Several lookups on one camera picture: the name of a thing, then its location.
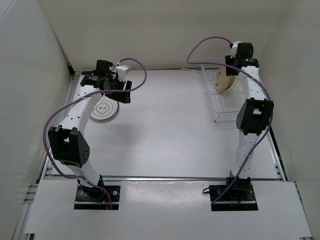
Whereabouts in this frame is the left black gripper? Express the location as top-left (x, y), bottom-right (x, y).
top-left (104, 75), bottom-right (133, 104)

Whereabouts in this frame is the cream yellow plate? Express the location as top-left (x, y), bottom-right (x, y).
top-left (214, 66), bottom-right (233, 91)

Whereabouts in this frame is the white plate green rim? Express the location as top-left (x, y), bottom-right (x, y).
top-left (90, 98), bottom-right (120, 123)

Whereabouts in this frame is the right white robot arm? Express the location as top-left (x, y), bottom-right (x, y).
top-left (224, 41), bottom-right (274, 200)

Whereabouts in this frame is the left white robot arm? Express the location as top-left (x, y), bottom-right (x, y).
top-left (48, 60), bottom-right (132, 200)

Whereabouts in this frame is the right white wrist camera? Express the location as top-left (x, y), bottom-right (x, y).
top-left (230, 41), bottom-right (242, 58)

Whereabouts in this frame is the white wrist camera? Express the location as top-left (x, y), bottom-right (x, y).
top-left (115, 65), bottom-right (131, 82)
top-left (230, 41), bottom-right (242, 58)

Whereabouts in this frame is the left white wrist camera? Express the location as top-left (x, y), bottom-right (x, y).
top-left (115, 65), bottom-right (131, 82)

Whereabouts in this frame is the white wire dish rack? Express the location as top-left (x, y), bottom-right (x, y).
top-left (201, 57), bottom-right (246, 123)

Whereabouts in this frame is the metal rail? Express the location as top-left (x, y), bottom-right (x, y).
top-left (44, 174), bottom-right (282, 182)

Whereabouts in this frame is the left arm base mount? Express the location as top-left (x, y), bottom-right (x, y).
top-left (73, 177), bottom-right (121, 211)

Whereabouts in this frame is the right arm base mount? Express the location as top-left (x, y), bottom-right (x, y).
top-left (202, 177), bottom-right (259, 212)

